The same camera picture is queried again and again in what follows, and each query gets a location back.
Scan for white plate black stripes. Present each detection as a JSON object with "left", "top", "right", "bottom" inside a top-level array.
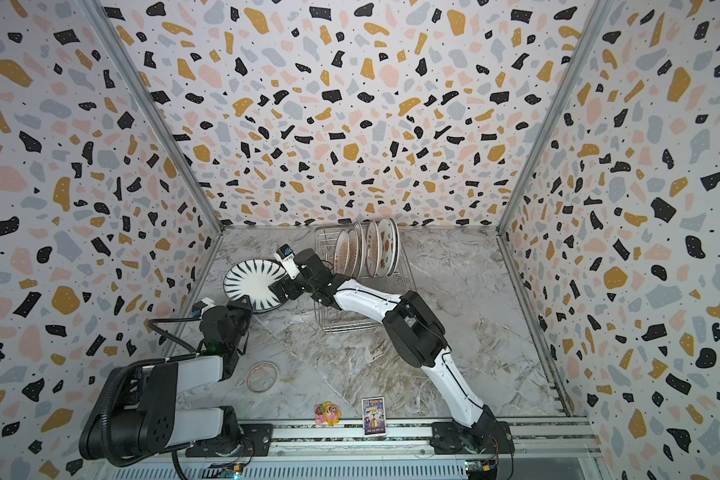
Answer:
[{"left": 222, "top": 259, "right": 286, "bottom": 313}]

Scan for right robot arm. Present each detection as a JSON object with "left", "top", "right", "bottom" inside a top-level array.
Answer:
[{"left": 269, "top": 244, "right": 515, "bottom": 455}]

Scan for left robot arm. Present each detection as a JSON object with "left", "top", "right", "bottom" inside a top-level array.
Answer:
[{"left": 78, "top": 296, "right": 254, "bottom": 468}]

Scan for orange sunburst plate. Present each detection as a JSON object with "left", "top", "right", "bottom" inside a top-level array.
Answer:
[{"left": 333, "top": 229, "right": 350, "bottom": 275}]

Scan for red pattern white plate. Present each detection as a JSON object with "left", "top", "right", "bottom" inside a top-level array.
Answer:
[{"left": 355, "top": 222, "right": 367, "bottom": 278}]

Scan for orange pattern white plate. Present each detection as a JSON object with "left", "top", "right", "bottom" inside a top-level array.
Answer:
[{"left": 365, "top": 220, "right": 380, "bottom": 277}]

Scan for fruit pattern blue-rim plate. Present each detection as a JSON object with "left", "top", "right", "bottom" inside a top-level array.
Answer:
[{"left": 377, "top": 218, "right": 399, "bottom": 277}]

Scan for pink yellow toy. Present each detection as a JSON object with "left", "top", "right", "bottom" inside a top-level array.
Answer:
[{"left": 314, "top": 402, "right": 342, "bottom": 426}]

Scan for purple card box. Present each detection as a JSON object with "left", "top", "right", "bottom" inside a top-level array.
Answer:
[{"left": 361, "top": 397, "right": 387, "bottom": 437}]

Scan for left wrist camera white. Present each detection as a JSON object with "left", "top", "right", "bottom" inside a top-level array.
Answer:
[{"left": 190, "top": 298, "right": 216, "bottom": 319}]

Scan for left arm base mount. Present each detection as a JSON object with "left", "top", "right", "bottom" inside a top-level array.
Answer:
[{"left": 185, "top": 423, "right": 274, "bottom": 460}]

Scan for black corrugated cable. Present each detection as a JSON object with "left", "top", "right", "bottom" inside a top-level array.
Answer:
[{"left": 95, "top": 316, "right": 205, "bottom": 480}]

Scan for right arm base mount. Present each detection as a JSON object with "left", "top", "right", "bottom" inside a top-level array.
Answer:
[{"left": 429, "top": 420, "right": 515, "bottom": 455}]

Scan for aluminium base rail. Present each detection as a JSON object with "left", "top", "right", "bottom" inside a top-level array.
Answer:
[{"left": 83, "top": 417, "right": 607, "bottom": 480}]

